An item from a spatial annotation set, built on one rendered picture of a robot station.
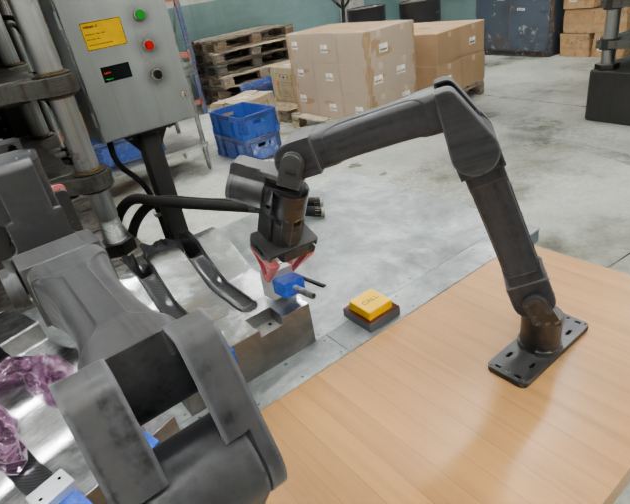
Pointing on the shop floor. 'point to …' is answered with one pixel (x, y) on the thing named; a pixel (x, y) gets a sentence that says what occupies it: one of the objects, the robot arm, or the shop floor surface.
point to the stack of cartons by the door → (592, 28)
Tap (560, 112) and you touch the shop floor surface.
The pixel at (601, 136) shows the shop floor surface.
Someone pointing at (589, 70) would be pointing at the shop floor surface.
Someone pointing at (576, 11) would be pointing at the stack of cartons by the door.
